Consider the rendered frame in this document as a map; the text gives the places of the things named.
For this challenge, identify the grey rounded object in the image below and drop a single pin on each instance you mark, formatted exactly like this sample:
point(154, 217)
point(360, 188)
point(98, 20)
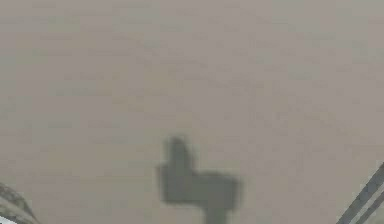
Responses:
point(11, 206)

